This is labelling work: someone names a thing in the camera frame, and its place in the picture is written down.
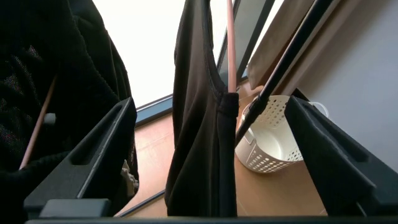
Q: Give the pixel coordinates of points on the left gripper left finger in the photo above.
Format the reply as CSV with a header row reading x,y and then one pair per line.
x,y
109,161

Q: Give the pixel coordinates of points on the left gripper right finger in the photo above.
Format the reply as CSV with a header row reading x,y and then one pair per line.
x,y
339,183

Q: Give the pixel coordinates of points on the pink clothes hanger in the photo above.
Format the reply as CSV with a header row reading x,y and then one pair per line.
x,y
37,127
231,46

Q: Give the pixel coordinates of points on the black garment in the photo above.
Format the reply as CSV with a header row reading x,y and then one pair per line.
x,y
192,124

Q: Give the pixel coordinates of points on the black shorts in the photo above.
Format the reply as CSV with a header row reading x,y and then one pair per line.
x,y
77,62

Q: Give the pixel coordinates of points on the white laundry basket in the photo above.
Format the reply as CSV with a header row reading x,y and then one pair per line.
x,y
273,146

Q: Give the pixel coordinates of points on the black clothes rack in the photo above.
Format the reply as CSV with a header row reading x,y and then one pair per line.
x,y
289,56

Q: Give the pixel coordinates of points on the window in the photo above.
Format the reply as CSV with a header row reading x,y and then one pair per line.
x,y
146,46

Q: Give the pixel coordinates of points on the brown curtain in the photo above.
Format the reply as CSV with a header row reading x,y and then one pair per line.
x,y
276,40

